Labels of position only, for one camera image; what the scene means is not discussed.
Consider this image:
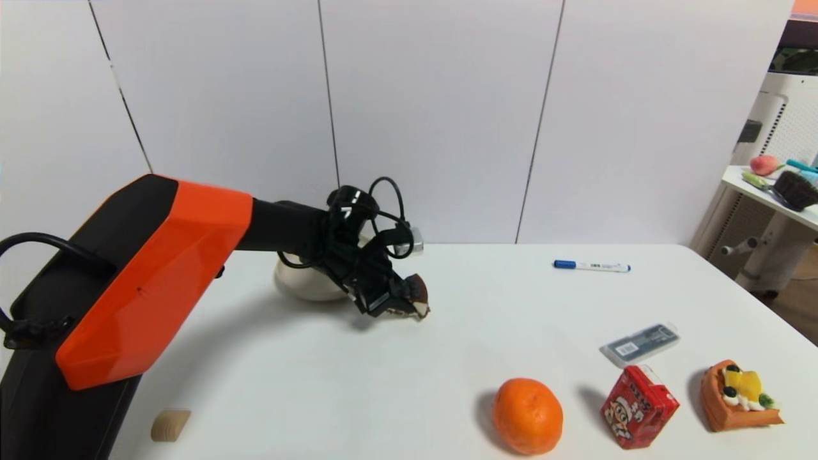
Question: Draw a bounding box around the small wooden block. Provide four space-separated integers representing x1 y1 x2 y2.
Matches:
151 410 192 443

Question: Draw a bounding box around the orange fruit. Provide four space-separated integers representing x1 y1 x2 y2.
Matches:
491 378 564 456

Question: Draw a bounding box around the black brush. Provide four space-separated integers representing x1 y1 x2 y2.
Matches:
772 171 818 212

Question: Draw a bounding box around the blue capped white marker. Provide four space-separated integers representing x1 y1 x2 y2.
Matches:
553 260 632 274

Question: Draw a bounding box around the white side table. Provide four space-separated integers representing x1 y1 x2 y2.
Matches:
721 165 818 300

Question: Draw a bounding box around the beige round plate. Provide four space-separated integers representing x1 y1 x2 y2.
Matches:
274 235 374 303

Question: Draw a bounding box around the white perforated appliance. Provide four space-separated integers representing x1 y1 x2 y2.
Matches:
690 72 818 259

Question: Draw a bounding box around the black arm base cable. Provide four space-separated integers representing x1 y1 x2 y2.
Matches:
0 233 117 349

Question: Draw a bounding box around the fruit topped waffle tart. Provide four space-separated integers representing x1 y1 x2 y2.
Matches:
700 360 785 433

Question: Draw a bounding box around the red drink carton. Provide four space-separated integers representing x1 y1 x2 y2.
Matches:
601 365 680 449

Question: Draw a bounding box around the chocolate cake slice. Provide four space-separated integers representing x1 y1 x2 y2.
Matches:
395 273 431 321

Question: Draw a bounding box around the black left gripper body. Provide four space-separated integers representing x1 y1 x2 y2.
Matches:
330 233 402 318

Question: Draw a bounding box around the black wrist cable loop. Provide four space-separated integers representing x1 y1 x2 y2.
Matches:
366 176 415 260

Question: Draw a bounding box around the grey plastic lead case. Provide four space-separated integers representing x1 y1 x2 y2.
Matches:
599 323 680 369

